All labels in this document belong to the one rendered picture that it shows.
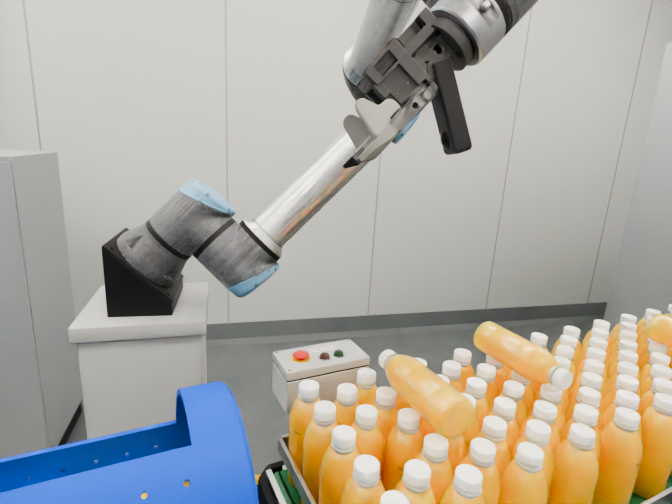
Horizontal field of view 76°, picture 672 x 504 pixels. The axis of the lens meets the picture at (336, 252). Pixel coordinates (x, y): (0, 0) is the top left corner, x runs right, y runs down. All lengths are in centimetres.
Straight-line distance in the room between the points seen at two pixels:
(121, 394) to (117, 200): 215
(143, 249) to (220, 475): 76
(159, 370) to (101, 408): 17
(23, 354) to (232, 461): 180
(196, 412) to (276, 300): 288
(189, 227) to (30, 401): 142
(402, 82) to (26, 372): 206
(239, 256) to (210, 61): 221
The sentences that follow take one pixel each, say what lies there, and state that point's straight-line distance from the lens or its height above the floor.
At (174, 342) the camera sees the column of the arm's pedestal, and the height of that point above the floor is 104.
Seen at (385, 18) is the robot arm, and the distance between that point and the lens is 90.
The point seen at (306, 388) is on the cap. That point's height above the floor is 111.
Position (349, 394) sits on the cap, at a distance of 85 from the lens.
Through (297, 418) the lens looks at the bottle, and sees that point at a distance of 87.
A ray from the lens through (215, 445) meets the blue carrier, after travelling 57.
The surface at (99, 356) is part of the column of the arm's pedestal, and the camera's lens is 126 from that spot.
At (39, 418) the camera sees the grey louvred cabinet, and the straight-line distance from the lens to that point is 243.
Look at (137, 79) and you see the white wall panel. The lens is 324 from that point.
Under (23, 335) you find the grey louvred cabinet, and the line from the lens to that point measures 225.
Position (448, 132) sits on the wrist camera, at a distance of 58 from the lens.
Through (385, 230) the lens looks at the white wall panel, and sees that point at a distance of 351.
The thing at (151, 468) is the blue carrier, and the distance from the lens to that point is 56.
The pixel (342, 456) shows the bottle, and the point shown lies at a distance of 76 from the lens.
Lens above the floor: 157
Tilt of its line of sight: 15 degrees down
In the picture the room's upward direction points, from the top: 3 degrees clockwise
